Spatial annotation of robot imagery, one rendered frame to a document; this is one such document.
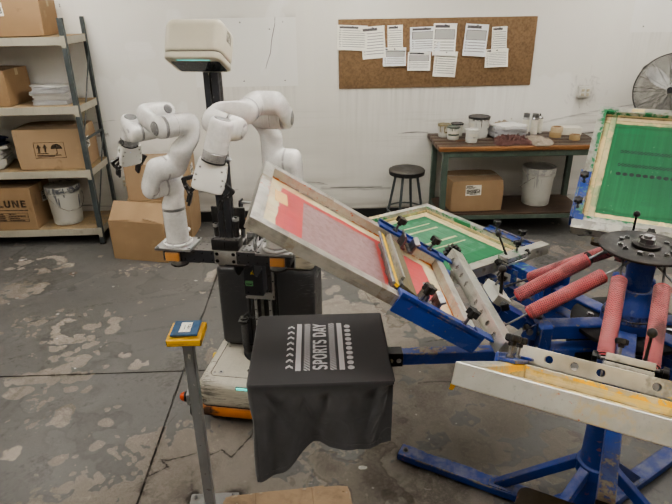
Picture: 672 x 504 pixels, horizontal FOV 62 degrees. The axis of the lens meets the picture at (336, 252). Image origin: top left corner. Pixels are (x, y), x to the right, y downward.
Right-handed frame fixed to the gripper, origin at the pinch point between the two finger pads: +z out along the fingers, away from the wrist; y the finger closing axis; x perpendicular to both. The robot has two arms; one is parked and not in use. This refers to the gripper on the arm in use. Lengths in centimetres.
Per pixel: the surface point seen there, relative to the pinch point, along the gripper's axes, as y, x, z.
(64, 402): 63, -94, 175
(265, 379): -33, 19, 47
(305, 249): -32.1, 29.2, -6.3
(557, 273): -124, -4, -7
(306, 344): -45, -1, 43
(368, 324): -68, -13, 36
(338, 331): -57, -9, 39
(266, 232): -20.6, 29.2, -8.3
